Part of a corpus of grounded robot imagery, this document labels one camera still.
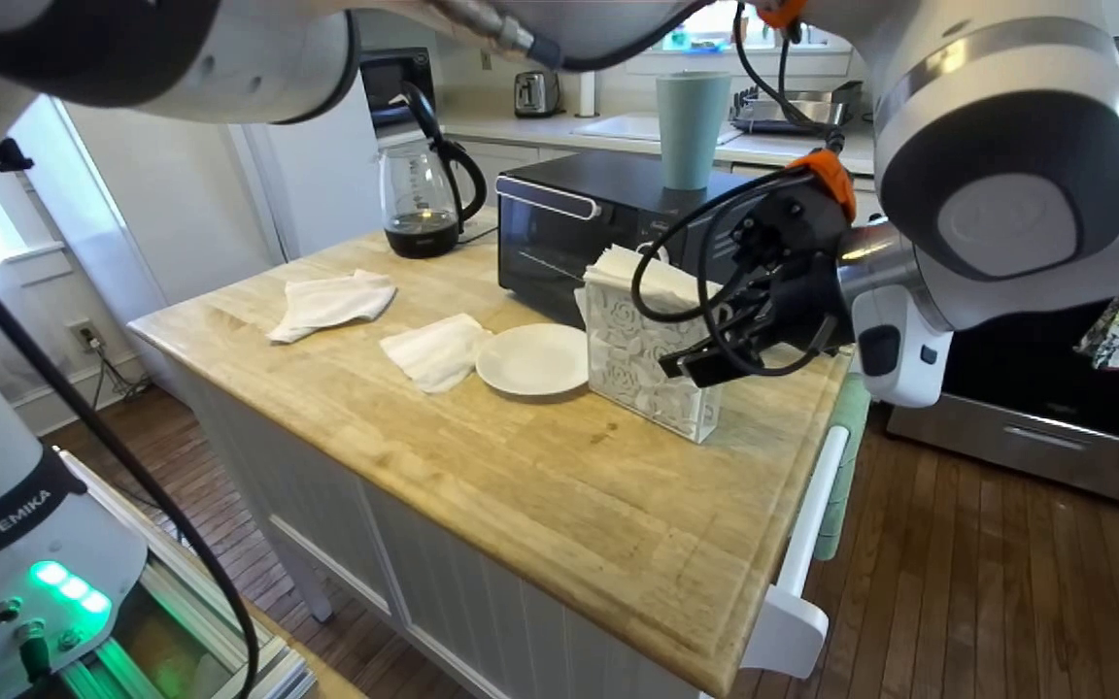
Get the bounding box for wooden top kitchen island cart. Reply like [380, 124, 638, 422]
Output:
[128, 231, 880, 699]

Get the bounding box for white folded cloth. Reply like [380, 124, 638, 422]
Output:
[264, 268, 401, 348]

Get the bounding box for white paper towel roll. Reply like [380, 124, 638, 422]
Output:
[568, 69, 601, 122]

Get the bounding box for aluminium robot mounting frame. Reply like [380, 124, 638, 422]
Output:
[50, 442, 330, 699]

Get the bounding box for black toaster oven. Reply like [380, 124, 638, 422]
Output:
[492, 152, 783, 329]

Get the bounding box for orange cable clip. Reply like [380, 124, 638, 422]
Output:
[748, 0, 809, 32]
[787, 145, 862, 223]

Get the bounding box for teal plastic cup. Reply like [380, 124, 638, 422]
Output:
[655, 69, 739, 197]

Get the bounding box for silver toaster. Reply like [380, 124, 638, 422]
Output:
[507, 67, 568, 124]

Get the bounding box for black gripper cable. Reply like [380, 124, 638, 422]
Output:
[628, 167, 848, 379]

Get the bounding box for black camera tripod mount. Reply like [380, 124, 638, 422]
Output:
[0, 131, 40, 175]

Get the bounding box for white wall outlet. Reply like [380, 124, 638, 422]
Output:
[64, 315, 108, 363]

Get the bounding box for glass electric kettle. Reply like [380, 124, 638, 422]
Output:
[377, 84, 492, 262]

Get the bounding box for black stainless stove range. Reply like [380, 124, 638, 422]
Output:
[880, 34, 1119, 526]

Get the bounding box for white cart towel bar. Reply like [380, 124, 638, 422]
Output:
[739, 422, 854, 685]

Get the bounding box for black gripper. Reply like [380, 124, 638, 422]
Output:
[655, 185, 854, 388]

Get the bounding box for white round plate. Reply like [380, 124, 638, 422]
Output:
[474, 321, 593, 404]

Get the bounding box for white paper napkin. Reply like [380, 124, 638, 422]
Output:
[377, 311, 497, 395]

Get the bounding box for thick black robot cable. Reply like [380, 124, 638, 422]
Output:
[0, 225, 261, 699]

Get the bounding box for black outlet cable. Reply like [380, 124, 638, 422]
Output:
[80, 328, 156, 404]

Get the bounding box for green hanging towel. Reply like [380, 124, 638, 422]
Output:
[823, 374, 877, 567]

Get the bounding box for black microwave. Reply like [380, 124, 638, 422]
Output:
[358, 48, 439, 131]

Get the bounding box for kitchen window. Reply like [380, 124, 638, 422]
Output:
[641, 0, 854, 79]

